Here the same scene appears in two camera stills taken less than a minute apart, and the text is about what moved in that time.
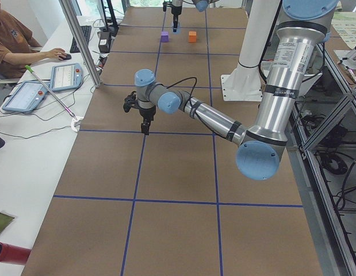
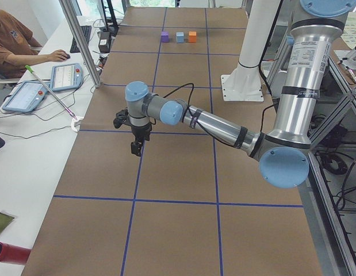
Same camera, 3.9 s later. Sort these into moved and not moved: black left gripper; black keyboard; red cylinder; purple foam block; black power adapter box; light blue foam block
Moved: black left gripper; light blue foam block
Not moved: black power adapter box; black keyboard; red cylinder; purple foam block
